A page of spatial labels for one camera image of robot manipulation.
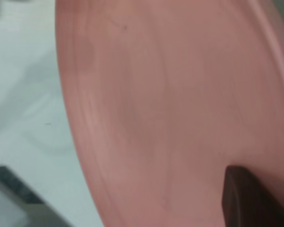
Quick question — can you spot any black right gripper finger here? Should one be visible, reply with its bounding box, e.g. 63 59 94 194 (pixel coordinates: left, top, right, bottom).
221 165 284 227

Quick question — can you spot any pink round plate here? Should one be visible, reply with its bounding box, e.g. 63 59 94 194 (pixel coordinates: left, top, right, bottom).
54 0 284 227

